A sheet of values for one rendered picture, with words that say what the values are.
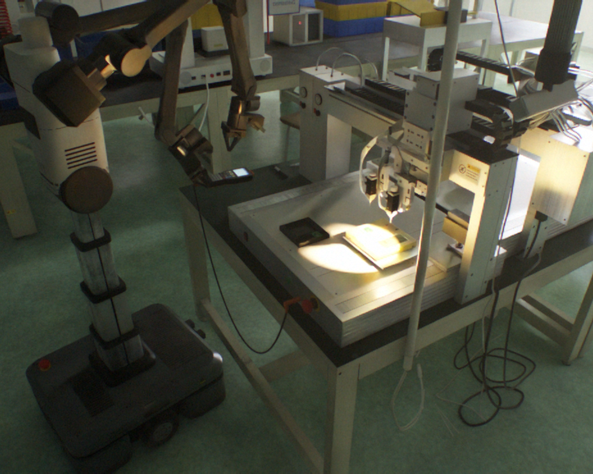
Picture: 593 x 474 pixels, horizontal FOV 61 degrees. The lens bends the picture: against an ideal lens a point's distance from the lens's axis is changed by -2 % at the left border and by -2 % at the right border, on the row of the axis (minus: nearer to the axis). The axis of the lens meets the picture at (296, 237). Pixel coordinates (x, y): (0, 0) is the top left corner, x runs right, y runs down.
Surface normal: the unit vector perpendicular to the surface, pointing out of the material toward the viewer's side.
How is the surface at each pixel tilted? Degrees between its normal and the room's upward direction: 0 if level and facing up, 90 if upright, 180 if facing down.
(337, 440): 90
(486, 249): 90
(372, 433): 0
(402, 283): 0
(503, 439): 0
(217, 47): 90
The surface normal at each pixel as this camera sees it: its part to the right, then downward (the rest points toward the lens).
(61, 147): 0.50, 0.60
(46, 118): 0.14, 0.54
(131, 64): 0.76, 0.57
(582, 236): 0.00, -0.84
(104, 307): 0.67, 0.40
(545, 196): -0.86, 0.28
